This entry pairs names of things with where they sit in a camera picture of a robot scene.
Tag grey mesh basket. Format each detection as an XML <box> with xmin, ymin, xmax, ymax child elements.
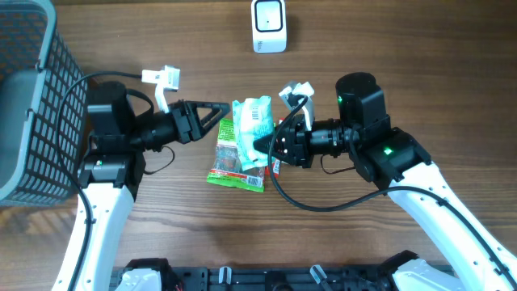
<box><xmin>1</xmin><ymin>1</ymin><xmax>87</xmax><ymax>206</ymax></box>

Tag left camera cable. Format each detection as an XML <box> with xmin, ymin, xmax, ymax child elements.
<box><xmin>56</xmin><ymin>70</ymin><xmax>177</xmax><ymax>291</ymax></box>

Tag mint wet wipes pack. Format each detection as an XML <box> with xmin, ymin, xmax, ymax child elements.
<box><xmin>232</xmin><ymin>95</ymin><xmax>274</xmax><ymax>171</ymax></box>

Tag right camera cable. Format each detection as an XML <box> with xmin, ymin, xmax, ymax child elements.
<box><xmin>267</xmin><ymin>95</ymin><xmax>517</xmax><ymax>280</ymax></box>

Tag green snack bag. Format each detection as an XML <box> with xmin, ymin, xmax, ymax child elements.
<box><xmin>207</xmin><ymin>119</ymin><xmax>265</xmax><ymax>192</ymax></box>

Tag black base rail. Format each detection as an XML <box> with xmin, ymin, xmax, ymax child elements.
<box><xmin>108</xmin><ymin>264</ymin><xmax>397</xmax><ymax>291</ymax></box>

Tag camera cable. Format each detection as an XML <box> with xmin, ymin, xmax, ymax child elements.
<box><xmin>267</xmin><ymin>95</ymin><xmax>517</xmax><ymax>280</ymax></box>
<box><xmin>56</xmin><ymin>70</ymin><xmax>177</xmax><ymax>291</ymax></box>

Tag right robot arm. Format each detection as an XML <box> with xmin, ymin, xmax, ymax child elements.
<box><xmin>253</xmin><ymin>72</ymin><xmax>516</xmax><ymax>290</ymax></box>

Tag white barcode scanner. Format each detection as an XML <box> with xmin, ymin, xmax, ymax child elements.
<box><xmin>250</xmin><ymin>0</ymin><xmax>288</xmax><ymax>54</ymax></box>

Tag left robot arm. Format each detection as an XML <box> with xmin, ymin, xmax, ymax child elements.
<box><xmin>53</xmin><ymin>81</ymin><xmax>230</xmax><ymax>290</ymax></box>

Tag red stick sachet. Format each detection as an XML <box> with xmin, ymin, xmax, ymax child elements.
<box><xmin>264</xmin><ymin>119</ymin><xmax>284</xmax><ymax>177</ymax></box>

